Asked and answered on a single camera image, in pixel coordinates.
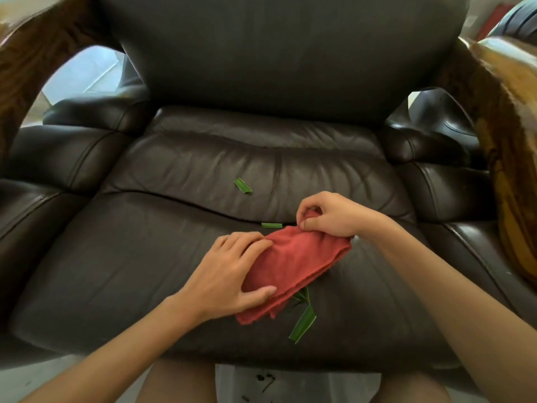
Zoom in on person's right hand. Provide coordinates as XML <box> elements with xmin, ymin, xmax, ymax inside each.
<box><xmin>295</xmin><ymin>191</ymin><xmax>393</xmax><ymax>239</ymax></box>

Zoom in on red cloth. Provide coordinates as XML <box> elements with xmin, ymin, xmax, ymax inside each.
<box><xmin>234</xmin><ymin>208</ymin><xmax>353</xmax><ymax>326</ymax></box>

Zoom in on person's left hand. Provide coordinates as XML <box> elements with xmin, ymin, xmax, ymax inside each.
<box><xmin>172</xmin><ymin>231</ymin><xmax>277</xmax><ymax>325</ymax></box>

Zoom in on person's right forearm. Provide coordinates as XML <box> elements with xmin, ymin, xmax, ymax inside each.
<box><xmin>369</xmin><ymin>213</ymin><xmax>537</xmax><ymax>403</ymax></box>

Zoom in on person's left leg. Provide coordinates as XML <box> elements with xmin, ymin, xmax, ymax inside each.
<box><xmin>140</xmin><ymin>358</ymin><xmax>219</xmax><ymax>403</ymax></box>

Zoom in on glossy wooden armrest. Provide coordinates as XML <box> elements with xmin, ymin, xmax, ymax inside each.
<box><xmin>434</xmin><ymin>35</ymin><xmax>537</xmax><ymax>286</ymax></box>
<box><xmin>0</xmin><ymin>0</ymin><xmax>126</xmax><ymax>164</ymax></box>

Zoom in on clear plastic bin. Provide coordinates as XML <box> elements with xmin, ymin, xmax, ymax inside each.
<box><xmin>214</xmin><ymin>364</ymin><xmax>383</xmax><ymax>403</ymax></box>

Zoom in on red object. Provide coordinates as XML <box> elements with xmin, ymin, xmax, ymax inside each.
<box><xmin>476</xmin><ymin>3</ymin><xmax>516</xmax><ymax>41</ymax></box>

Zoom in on person's left forearm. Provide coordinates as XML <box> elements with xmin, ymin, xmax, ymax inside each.
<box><xmin>18</xmin><ymin>291</ymin><xmax>206</xmax><ymax>403</ymax></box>

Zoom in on person's right leg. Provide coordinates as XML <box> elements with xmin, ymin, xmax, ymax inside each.
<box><xmin>377</xmin><ymin>371</ymin><xmax>448</xmax><ymax>403</ymax></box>

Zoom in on green leaves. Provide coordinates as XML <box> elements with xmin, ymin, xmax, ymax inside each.
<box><xmin>233</xmin><ymin>176</ymin><xmax>318</xmax><ymax>345</ymax></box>

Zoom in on person's leg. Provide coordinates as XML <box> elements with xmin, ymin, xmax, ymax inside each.
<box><xmin>140</xmin><ymin>358</ymin><xmax>219</xmax><ymax>403</ymax></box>
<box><xmin>377</xmin><ymin>371</ymin><xmax>448</xmax><ymax>403</ymax></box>

